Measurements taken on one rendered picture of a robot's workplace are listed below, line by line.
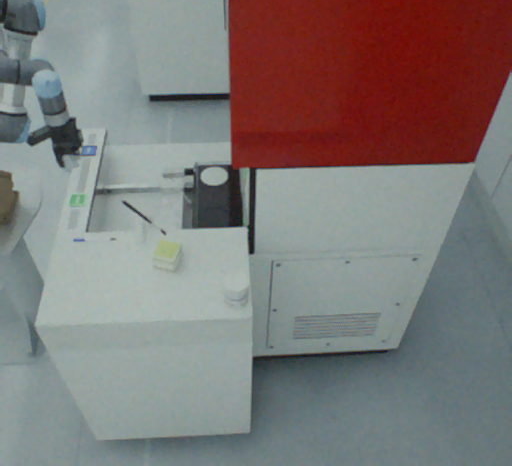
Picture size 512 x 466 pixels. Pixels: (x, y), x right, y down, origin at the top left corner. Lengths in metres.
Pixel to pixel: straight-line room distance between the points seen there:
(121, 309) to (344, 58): 0.93
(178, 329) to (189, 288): 0.12
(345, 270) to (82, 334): 0.95
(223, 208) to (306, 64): 0.72
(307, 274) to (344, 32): 0.97
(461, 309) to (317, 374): 0.84
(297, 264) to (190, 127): 1.98
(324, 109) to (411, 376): 1.54
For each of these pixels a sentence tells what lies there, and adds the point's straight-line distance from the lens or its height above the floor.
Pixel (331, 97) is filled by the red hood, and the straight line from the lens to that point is 1.47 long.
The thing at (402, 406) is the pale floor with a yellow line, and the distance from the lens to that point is 2.60.
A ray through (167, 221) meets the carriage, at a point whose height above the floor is 0.88.
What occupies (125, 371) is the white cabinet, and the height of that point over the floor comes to 0.67.
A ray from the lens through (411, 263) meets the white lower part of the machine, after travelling 2.08.
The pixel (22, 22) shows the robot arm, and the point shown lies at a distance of 2.04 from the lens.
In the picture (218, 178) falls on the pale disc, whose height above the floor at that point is 0.90.
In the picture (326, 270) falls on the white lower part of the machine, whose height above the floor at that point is 0.71.
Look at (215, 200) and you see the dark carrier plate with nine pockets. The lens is 1.96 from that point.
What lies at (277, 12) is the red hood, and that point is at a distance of 1.32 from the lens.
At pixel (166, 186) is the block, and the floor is 0.91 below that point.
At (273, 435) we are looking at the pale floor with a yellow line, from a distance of 2.46.
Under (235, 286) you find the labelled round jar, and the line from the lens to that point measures 1.52.
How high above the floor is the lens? 2.30
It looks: 47 degrees down
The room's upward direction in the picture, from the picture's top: 2 degrees clockwise
